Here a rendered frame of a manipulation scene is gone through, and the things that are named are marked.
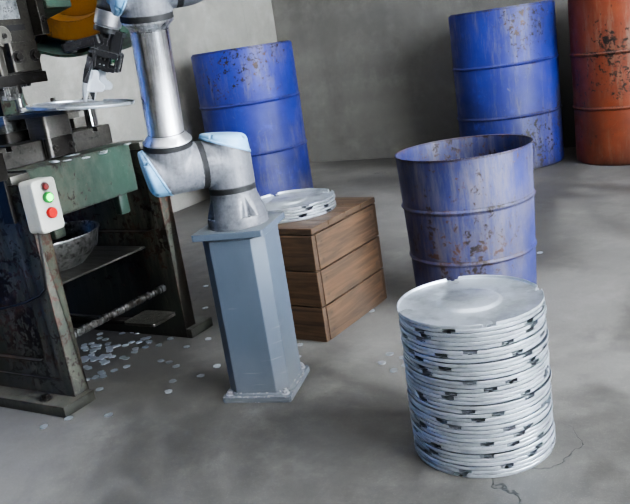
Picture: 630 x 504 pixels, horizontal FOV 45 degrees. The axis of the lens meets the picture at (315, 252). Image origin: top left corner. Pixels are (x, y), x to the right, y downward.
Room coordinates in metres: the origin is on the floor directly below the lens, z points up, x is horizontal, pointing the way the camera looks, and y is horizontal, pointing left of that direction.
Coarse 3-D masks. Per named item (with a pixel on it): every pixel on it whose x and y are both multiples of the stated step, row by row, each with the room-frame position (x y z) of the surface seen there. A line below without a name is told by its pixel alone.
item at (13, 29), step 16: (0, 0) 2.26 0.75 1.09; (16, 0) 2.31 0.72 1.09; (0, 16) 2.25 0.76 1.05; (16, 16) 2.30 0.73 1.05; (0, 32) 2.23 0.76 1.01; (16, 32) 2.29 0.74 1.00; (32, 32) 2.33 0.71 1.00; (0, 48) 2.23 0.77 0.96; (16, 48) 2.24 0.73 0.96; (32, 48) 2.29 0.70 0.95; (0, 64) 2.22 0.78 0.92; (16, 64) 2.23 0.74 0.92; (32, 64) 2.27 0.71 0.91
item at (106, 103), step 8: (40, 104) 2.25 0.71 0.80; (48, 104) 2.27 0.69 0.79; (56, 104) 2.25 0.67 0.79; (64, 104) 2.16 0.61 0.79; (72, 104) 2.14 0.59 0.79; (80, 104) 2.13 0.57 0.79; (88, 104) 2.14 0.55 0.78; (96, 104) 2.16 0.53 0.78; (104, 104) 2.18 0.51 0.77; (112, 104) 2.09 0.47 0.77; (120, 104) 2.12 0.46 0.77; (128, 104) 2.15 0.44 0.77
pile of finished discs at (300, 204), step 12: (288, 192) 2.53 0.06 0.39; (300, 192) 2.50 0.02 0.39; (312, 192) 2.47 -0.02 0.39; (324, 192) 2.44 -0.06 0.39; (264, 204) 2.39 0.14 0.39; (276, 204) 2.34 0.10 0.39; (288, 204) 2.33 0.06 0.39; (300, 204) 2.31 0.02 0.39; (312, 204) 2.26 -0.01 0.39; (324, 204) 2.29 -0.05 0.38; (288, 216) 2.25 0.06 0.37; (300, 216) 2.26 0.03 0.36; (312, 216) 2.26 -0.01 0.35
